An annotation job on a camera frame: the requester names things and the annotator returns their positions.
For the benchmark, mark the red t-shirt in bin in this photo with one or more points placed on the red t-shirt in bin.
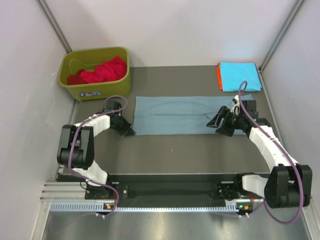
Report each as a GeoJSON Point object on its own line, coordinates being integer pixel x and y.
{"type": "Point", "coordinates": [108, 71]}

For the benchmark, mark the aluminium front frame rail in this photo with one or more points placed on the aluminium front frame rail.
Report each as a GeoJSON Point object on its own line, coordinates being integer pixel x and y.
{"type": "Point", "coordinates": [62, 191]}

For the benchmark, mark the grey-blue t-shirt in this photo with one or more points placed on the grey-blue t-shirt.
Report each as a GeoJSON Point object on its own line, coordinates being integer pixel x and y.
{"type": "Point", "coordinates": [184, 115]}

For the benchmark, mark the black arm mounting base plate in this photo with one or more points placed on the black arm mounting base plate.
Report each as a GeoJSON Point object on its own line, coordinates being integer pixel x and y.
{"type": "Point", "coordinates": [225, 186]}

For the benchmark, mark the folded cyan t-shirt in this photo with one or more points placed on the folded cyan t-shirt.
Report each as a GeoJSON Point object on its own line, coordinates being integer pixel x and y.
{"type": "Point", "coordinates": [232, 74]}

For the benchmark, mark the aluminium corner post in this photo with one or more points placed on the aluminium corner post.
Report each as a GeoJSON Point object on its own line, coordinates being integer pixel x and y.
{"type": "Point", "coordinates": [54, 25]}
{"type": "Point", "coordinates": [298, 5]}

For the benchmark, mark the slotted grey cable duct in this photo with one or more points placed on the slotted grey cable duct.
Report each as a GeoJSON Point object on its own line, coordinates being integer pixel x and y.
{"type": "Point", "coordinates": [101, 207]}

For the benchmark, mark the aluminium left corner post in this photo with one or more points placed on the aluminium left corner post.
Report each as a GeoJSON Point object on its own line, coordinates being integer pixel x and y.
{"type": "Point", "coordinates": [54, 25]}

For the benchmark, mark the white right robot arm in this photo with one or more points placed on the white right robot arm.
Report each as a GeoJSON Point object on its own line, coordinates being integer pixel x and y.
{"type": "Point", "coordinates": [289, 183]}

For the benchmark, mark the aluminium right corner post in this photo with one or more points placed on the aluminium right corner post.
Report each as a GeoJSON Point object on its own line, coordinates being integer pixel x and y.
{"type": "Point", "coordinates": [298, 5]}

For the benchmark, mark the olive green plastic bin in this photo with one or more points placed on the olive green plastic bin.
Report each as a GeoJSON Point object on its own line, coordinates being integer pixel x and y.
{"type": "Point", "coordinates": [87, 59]}

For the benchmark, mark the folded orange t-shirt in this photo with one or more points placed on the folded orange t-shirt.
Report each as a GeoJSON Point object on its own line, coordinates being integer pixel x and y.
{"type": "Point", "coordinates": [219, 79]}

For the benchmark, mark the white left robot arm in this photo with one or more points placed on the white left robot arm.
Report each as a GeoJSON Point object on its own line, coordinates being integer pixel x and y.
{"type": "Point", "coordinates": [76, 148]}

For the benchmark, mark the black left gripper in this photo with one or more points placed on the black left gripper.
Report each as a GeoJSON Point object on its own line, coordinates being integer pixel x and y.
{"type": "Point", "coordinates": [127, 125]}

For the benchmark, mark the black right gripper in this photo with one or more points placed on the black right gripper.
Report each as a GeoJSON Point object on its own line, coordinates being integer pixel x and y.
{"type": "Point", "coordinates": [225, 113]}

